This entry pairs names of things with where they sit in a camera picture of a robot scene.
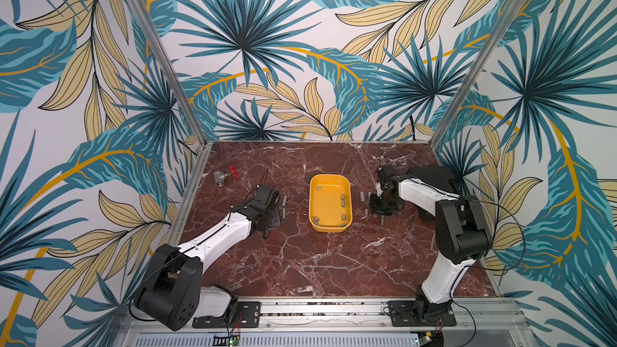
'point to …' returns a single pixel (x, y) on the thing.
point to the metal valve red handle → (219, 176)
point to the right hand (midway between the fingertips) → (375, 210)
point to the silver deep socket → (362, 197)
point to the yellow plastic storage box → (330, 202)
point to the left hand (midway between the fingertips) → (272, 220)
